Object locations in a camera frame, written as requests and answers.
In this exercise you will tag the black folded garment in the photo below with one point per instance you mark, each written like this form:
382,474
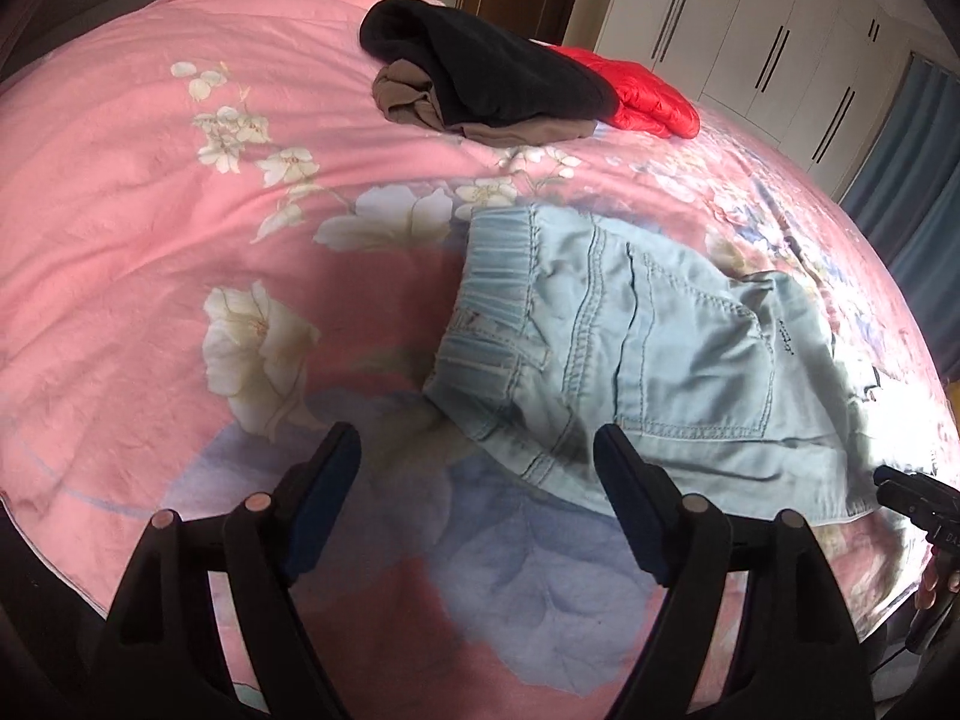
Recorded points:
487,67

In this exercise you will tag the pink floral bedspread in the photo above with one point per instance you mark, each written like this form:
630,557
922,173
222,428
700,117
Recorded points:
187,300

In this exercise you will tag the blue curtain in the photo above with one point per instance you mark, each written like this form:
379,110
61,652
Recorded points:
915,187

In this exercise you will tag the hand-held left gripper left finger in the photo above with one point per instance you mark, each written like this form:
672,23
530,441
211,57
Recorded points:
322,499

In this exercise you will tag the person's right hand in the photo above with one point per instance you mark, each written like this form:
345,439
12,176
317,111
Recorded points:
931,586

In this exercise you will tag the red puffer jacket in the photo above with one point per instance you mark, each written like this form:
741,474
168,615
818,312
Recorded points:
645,94

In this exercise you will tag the brown folded garment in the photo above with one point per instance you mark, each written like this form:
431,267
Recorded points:
405,94

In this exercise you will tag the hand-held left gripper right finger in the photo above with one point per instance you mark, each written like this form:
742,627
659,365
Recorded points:
634,502

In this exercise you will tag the white wardrobe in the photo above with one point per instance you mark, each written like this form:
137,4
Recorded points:
735,30

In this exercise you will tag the light blue pants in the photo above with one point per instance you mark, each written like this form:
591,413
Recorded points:
675,330

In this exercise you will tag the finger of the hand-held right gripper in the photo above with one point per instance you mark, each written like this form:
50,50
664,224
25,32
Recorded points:
919,499

